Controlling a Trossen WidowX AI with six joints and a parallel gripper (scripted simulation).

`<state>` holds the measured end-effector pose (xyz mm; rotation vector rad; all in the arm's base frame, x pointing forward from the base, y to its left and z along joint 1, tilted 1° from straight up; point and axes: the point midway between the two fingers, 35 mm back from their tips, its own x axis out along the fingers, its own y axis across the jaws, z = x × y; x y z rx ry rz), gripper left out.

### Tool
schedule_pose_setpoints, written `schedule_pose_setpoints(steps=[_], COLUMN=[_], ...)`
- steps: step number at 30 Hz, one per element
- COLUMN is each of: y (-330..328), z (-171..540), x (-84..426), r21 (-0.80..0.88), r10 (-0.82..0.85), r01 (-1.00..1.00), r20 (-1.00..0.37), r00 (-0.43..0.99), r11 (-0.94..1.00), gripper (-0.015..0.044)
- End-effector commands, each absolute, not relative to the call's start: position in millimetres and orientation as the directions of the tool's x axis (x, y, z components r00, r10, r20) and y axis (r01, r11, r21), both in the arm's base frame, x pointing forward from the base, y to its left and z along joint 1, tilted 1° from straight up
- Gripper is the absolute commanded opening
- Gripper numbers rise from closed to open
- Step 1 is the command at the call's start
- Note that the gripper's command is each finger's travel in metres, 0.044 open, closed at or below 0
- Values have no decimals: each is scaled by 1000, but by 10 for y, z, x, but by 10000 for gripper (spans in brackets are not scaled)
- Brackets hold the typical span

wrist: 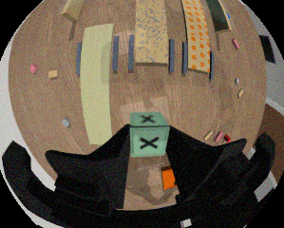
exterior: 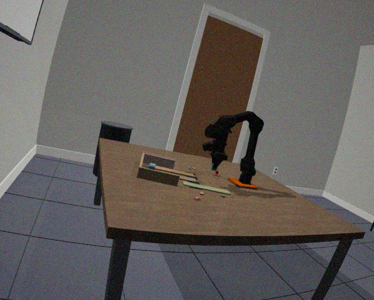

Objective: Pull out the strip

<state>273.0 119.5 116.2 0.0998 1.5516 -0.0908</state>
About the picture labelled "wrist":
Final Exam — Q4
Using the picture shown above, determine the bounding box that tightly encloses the pale yellow strip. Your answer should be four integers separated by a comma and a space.
80, 23, 115, 145

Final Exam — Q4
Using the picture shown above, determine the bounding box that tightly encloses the green cube with black x marks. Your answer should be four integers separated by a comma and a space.
130, 111, 171, 157

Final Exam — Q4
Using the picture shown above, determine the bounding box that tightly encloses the orange dotted flat strip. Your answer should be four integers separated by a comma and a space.
180, 4, 210, 72

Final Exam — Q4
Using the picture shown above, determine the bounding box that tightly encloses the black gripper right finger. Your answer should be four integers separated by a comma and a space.
165, 125, 247, 201

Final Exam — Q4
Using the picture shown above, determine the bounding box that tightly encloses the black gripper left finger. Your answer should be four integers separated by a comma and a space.
44, 124, 131, 209

